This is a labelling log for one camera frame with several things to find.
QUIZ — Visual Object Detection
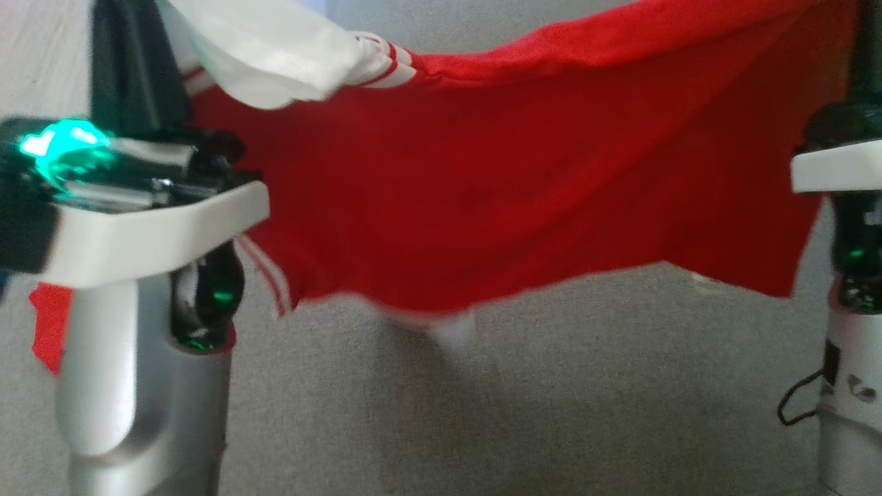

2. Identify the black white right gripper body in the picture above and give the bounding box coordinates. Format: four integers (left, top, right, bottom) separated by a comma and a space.
791, 102, 882, 194

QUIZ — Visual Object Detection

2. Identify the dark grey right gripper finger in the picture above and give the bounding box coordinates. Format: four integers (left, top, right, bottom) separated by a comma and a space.
848, 0, 882, 107

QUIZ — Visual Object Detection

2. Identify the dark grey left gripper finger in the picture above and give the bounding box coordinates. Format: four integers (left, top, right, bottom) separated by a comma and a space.
90, 0, 195, 135

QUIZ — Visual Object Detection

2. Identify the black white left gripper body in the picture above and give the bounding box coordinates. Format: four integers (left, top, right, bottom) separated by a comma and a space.
0, 117, 269, 289

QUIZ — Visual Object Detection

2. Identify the red shirt with white sleeves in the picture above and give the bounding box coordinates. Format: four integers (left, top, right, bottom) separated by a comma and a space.
29, 0, 862, 376

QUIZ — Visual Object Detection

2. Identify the large grey fabric ottoman seat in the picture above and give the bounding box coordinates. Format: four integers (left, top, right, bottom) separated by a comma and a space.
0, 0, 882, 496

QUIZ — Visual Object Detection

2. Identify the black cable with teal plug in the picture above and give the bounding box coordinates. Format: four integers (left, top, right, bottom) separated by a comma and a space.
777, 369, 828, 426

